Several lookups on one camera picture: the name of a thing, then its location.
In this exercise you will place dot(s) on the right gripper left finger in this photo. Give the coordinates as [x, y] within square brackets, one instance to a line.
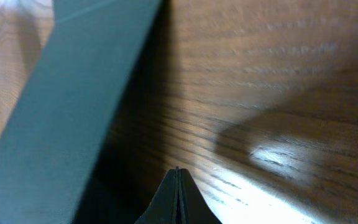
[163, 207]

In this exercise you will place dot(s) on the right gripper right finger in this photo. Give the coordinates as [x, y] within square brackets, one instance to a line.
[191, 205]

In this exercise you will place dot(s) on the black gift box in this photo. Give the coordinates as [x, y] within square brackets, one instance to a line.
[52, 139]

